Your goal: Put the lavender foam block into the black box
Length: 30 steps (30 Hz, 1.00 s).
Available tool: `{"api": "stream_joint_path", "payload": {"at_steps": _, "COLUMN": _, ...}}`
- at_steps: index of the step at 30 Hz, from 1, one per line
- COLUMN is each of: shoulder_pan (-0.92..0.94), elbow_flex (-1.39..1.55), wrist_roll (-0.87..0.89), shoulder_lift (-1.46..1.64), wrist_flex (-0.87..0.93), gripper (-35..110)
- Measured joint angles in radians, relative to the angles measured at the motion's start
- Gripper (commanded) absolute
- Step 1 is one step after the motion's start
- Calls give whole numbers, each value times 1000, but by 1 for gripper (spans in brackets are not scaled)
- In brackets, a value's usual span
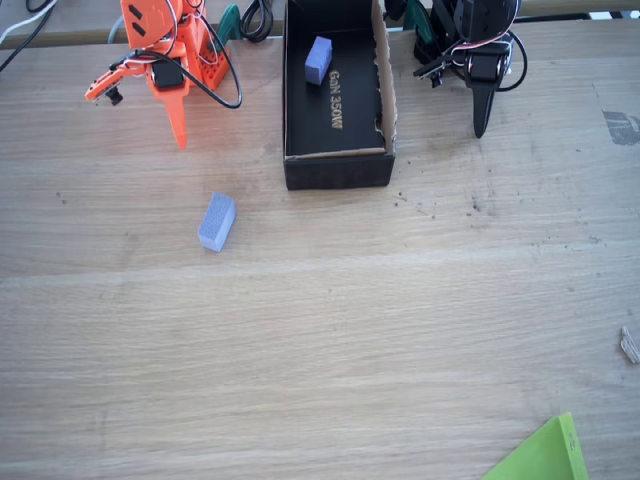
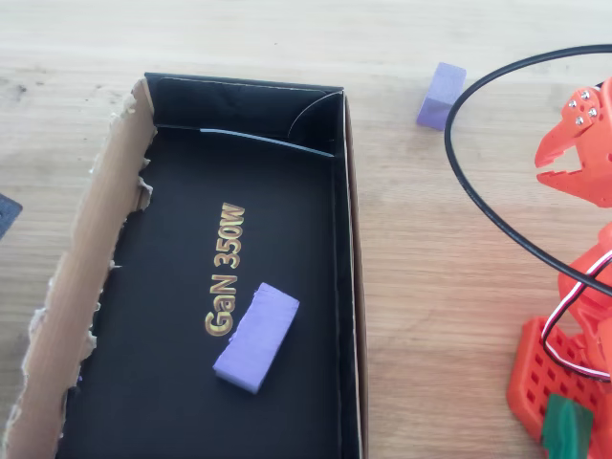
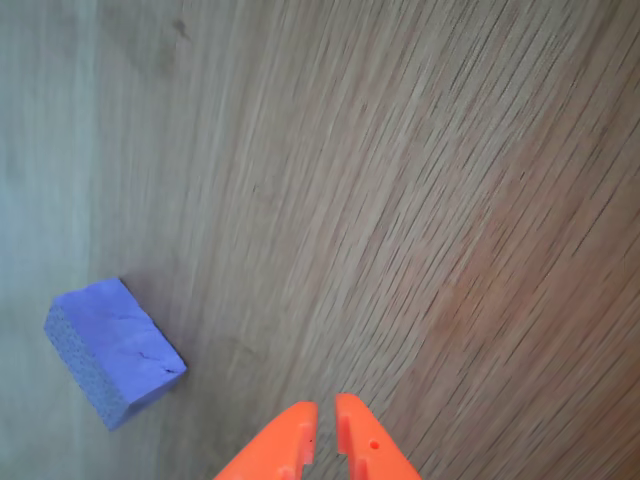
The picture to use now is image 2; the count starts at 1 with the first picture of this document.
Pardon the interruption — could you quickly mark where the purple foam block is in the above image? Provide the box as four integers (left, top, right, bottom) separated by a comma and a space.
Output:
415, 61, 468, 131
211, 281, 301, 396

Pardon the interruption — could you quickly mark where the black cardboard box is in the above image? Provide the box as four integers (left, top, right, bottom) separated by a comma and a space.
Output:
0, 71, 372, 459

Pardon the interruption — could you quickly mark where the green clamp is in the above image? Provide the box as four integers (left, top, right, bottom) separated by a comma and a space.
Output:
540, 394, 597, 459

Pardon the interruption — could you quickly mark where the black tape patch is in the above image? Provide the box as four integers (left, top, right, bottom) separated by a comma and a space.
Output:
0, 192, 24, 241

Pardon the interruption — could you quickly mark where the black cable loop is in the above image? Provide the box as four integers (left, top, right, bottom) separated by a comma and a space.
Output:
443, 43, 612, 297

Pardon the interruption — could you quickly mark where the white red servo wire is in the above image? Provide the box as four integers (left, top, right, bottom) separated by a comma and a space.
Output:
540, 248, 612, 383

